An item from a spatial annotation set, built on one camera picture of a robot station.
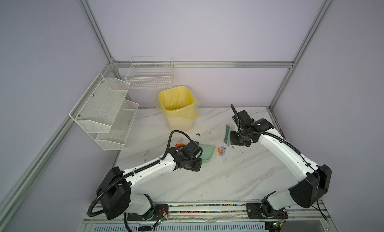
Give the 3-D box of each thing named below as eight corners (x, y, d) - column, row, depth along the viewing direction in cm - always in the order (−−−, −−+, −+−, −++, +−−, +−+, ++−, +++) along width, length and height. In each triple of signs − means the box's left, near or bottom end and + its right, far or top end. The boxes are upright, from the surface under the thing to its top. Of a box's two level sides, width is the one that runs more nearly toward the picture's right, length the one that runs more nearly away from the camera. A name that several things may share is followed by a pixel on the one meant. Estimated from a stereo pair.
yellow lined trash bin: (171, 141, 102) (165, 117, 82) (160, 118, 115) (153, 93, 96) (200, 129, 108) (201, 104, 89) (187, 109, 122) (185, 83, 102)
